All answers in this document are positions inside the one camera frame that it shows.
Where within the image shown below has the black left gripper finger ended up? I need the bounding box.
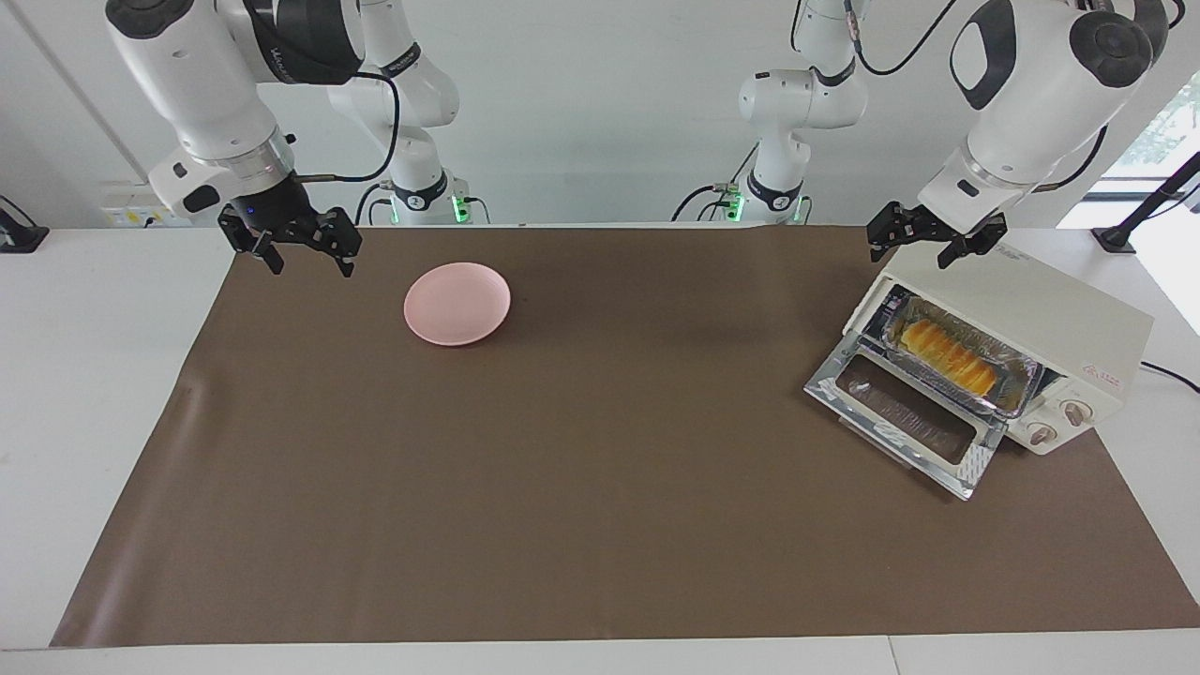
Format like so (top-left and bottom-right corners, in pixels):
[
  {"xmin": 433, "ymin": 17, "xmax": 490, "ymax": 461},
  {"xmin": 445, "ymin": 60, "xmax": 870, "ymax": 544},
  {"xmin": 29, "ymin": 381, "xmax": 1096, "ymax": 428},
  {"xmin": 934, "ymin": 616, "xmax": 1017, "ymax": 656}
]
[
  {"xmin": 937, "ymin": 214, "xmax": 1010, "ymax": 271},
  {"xmin": 867, "ymin": 201, "xmax": 916, "ymax": 264}
]

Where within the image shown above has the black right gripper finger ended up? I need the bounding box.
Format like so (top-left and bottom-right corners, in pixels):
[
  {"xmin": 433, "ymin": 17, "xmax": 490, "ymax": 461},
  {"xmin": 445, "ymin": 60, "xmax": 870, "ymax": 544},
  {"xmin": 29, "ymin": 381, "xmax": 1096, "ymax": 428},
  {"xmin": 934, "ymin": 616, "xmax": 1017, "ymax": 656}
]
[
  {"xmin": 305, "ymin": 208, "xmax": 364, "ymax": 279},
  {"xmin": 217, "ymin": 210, "xmax": 286, "ymax": 277}
]

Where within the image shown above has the sliced golden bread loaf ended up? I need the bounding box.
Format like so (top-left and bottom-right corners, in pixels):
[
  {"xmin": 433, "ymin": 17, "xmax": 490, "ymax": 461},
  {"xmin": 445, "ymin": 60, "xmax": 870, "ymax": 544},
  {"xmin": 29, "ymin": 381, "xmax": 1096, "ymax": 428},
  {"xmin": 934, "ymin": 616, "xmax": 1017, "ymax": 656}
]
[{"xmin": 894, "ymin": 318, "xmax": 1000, "ymax": 400}]

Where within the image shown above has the aluminium foil tray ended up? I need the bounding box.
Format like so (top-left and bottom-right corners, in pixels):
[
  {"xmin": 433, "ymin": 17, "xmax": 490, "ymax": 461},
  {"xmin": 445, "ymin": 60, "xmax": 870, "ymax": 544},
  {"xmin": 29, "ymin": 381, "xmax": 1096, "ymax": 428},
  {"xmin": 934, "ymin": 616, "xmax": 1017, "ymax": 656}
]
[{"xmin": 876, "ymin": 285, "xmax": 1047, "ymax": 421}]

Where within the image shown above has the cream toaster oven body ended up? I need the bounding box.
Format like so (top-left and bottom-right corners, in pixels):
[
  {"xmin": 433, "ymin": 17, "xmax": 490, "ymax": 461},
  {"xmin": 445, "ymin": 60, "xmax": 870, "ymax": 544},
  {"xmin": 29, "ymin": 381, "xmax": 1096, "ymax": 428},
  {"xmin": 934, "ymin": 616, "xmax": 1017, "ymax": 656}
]
[{"xmin": 844, "ymin": 236, "xmax": 1156, "ymax": 458}]

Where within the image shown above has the glass oven door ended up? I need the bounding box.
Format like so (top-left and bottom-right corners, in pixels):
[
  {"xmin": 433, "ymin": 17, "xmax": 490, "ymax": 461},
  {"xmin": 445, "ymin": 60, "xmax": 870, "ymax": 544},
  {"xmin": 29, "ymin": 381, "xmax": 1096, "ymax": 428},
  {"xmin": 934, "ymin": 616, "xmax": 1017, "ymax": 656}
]
[{"xmin": 803, "ymin": 333, "xmax": 1010, "ymax": 502}]

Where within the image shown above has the pink round plate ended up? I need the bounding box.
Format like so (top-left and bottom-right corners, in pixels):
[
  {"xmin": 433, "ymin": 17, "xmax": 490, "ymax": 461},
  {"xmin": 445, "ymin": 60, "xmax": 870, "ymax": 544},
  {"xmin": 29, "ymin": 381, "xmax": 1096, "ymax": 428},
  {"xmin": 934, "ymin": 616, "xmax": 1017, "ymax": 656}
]
[{"xmin": 403, "ymin": 262, "xmax": 513, "ymax": 348}]

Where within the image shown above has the bright window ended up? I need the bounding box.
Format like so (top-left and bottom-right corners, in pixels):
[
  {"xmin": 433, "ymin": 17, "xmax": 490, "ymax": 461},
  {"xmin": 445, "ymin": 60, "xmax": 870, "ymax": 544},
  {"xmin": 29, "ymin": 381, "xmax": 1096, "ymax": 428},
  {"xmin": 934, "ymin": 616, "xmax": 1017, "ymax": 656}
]
[{"xmin": 1097, "ymin": 70, "xmax": 1200, "ymax": 203}]

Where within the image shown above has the brown table mat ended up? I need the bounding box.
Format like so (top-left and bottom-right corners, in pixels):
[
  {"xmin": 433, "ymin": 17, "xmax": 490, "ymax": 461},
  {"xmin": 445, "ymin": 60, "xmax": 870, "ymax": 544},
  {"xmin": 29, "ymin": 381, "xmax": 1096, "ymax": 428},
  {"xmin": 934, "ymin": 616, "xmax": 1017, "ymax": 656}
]
[{"xmin": 49, "ymin": 223, "xmax": 1200, "ymax": 649}]

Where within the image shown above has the black base cable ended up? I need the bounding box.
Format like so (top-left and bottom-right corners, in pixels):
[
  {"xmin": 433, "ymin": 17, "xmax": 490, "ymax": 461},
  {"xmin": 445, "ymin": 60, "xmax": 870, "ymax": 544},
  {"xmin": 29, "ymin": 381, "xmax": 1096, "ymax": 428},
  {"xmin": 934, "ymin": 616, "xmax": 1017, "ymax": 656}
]
[
  {"xmin": 669, "ymin": 141, "xmax": 762, "ymax": 224},
  {"xmin": 353, "ymin": 182, "xmax": 393, "ymax": 227}
]

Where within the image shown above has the white wall power outlet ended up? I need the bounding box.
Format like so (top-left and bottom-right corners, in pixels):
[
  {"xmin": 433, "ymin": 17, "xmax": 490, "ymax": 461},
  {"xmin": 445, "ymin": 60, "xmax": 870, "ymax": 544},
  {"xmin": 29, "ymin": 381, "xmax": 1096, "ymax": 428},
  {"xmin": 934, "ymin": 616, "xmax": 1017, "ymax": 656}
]
[{"xmin": 101, "ymin": 182, "xmax": 181, "ymax": 229}]

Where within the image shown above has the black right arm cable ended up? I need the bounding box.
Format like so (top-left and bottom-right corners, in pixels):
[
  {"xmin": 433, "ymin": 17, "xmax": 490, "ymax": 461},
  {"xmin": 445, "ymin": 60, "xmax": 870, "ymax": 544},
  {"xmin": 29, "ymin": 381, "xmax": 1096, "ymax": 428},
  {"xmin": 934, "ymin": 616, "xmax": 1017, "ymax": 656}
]
[{"xmin": 291, "ymin": 70, "xmax": 403, "ymax": 185}]

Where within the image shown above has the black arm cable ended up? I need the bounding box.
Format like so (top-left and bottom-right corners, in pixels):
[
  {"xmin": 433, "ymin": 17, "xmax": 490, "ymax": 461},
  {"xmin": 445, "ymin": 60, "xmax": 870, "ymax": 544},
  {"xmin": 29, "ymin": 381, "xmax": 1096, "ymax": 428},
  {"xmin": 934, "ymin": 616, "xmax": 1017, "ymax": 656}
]
[
  {"xmin": 842, "ymin": 0, "xmax": 1110, "ymax": 194},
  {"xmin": 291, "ymin": 70, "xmax": 403, "ymax": 185}
]

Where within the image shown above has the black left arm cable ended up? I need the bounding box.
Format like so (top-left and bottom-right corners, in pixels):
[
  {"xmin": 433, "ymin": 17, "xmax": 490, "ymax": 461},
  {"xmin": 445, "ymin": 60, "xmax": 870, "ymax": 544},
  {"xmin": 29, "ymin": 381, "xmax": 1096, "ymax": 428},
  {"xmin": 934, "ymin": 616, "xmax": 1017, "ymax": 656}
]
[{"xmin": 842, "ymin": 0, "xmax": 1110, "ymax": 194}]

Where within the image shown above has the black camera stand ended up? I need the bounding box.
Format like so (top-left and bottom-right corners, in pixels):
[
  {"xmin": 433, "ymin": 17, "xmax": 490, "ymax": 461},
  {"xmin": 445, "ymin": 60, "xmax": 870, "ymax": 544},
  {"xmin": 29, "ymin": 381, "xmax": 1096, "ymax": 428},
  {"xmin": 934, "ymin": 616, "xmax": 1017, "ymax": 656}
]
[{"xmin": 1091, "ymin": 150, "xmax": 1200, "ymax": 255}]

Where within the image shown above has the black clamp mount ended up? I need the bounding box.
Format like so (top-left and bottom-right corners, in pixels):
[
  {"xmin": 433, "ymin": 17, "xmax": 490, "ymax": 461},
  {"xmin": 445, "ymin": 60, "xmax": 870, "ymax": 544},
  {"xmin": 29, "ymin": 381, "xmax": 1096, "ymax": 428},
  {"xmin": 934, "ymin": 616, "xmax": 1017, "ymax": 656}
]
[{"xmin": 0, "ymin": 194, "xmax": 51, "ymax": 255}]

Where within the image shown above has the black oven power cable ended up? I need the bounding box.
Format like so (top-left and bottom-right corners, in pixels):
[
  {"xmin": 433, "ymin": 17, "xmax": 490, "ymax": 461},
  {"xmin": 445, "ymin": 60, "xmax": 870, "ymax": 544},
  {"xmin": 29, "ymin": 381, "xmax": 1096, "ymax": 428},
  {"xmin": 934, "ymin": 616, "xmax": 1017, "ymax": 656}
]
[{"xmin": 1138, "ymin": 360, "xmax": 1200, "ymax": 396}]

